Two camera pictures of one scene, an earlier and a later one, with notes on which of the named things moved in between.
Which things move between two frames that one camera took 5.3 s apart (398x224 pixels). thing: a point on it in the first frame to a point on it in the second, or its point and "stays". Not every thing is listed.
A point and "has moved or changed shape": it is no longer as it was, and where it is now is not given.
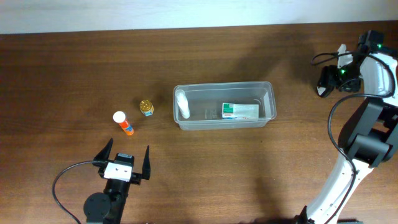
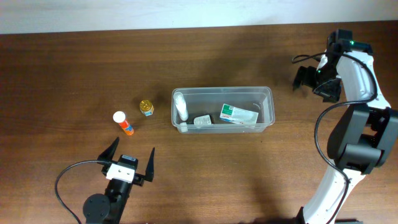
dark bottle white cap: [325, 86] has moved or changed shape
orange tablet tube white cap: [119, 117] stays
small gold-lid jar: [147, 107] stays
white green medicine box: [237, 111] has moved or changed shape
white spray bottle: [183, 103] stays
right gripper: [352, 87] to [330, 94]
